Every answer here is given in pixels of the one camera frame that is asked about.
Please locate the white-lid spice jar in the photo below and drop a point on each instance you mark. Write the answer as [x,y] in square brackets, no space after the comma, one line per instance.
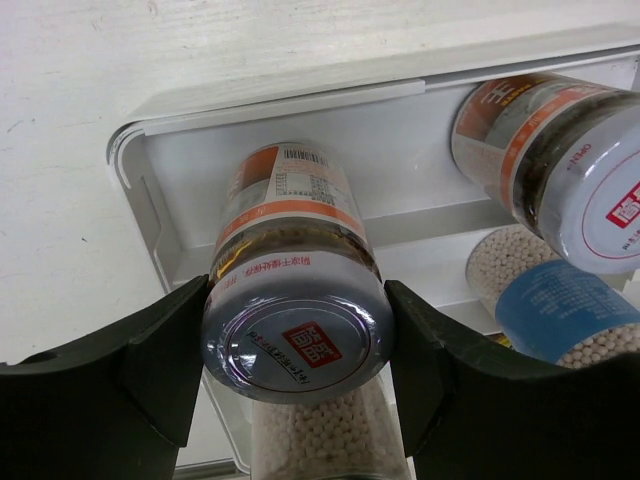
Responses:
[561,155]
[297,312]

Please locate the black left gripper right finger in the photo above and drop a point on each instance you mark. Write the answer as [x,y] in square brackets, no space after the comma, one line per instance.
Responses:
[470,408]

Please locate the silver-lid shaker bottle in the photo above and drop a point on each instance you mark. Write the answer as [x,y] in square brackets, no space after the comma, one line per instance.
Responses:
[547,308]
[355,436]

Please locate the white divided plastic tray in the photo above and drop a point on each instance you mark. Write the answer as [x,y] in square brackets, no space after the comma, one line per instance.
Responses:
[421,216]

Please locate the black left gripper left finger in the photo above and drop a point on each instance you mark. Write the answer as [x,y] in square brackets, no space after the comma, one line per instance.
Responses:
[115,404]

